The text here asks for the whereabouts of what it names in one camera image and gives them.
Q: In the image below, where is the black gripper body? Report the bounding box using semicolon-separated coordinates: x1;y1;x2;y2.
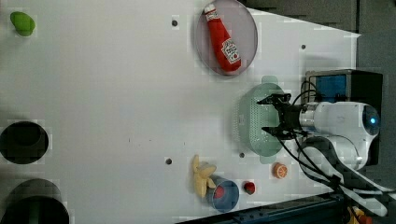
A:
273;93;305;137

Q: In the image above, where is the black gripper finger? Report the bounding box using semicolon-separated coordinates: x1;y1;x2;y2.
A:
262;127;288;137
258;94;284;105

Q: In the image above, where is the green plastic strainer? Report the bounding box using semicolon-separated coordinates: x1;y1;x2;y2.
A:
233;76;284;164

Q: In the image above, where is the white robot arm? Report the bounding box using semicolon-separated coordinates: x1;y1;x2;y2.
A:
257;93;395;217

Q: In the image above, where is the orange slice toy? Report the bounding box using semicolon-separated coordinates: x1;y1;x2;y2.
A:
273;162;288;179

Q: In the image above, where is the red strawberry on table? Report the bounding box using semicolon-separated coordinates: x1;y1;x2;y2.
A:
243;181;256;195

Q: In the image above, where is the red ketchup bottle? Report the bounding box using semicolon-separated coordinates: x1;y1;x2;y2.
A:
204;4;242;72

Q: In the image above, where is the black toaster oven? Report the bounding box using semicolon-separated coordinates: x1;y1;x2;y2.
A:
300;70;382;170

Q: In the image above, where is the blue bowl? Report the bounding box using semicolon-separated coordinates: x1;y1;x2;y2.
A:
206;175;239;213

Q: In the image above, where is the pink oval plate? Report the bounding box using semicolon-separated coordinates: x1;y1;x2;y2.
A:
195;0;258;76

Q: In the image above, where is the red strawberry in bowl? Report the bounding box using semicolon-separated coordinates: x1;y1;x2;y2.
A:
213;186;225;199

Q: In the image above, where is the black cylinder lower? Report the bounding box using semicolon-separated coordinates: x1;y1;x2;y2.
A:
1;178;70;224

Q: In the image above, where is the green toy vegetable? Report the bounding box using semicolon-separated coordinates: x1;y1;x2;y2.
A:
10;11;35;36

